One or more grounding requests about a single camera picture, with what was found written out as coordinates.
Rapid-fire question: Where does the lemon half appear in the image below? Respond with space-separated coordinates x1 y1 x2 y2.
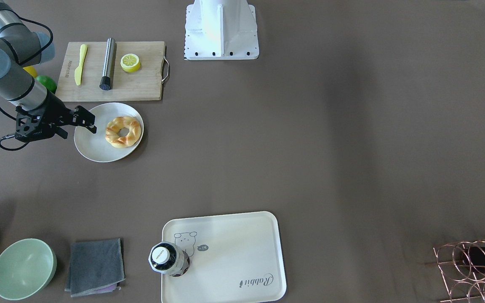
120 53 141 73

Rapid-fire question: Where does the white round plate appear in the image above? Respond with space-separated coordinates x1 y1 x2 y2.
74 102 144 163

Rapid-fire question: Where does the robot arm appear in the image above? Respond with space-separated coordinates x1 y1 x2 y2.
0 0 97 143

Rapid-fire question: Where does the bamboo cutting board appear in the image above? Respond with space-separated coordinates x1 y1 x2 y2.
56 41 169 102

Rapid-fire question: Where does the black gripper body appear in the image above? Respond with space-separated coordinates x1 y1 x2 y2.
15 92 73 141

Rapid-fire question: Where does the whole lemon upper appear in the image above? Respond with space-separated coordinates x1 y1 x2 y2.
23 66 38 78

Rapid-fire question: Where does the green lime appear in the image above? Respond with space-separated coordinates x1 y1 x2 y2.
35 75 57 94

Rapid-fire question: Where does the cream rabbit tray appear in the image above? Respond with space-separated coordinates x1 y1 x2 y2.
160 211 287 303

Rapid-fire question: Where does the yellow plastic knife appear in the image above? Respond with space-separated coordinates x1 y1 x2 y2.
74 44 88 86

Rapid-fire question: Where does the brown tea bottle on tray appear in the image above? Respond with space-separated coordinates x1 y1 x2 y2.
148 241 190 277

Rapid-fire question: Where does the braided donut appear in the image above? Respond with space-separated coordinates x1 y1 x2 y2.
105 116 142 148

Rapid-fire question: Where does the mint green bowl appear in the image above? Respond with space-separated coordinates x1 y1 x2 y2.
0 238 57 300

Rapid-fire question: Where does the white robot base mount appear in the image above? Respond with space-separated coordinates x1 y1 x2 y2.
184 0 260 60

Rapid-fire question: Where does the copper wire bottle rack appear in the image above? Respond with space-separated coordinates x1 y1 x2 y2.
427 239 485 303

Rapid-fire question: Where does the steel muddler black tip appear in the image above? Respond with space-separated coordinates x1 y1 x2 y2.
99 37 116 91

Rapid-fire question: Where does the grey folded cloth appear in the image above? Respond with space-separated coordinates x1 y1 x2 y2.
65 238 125 298

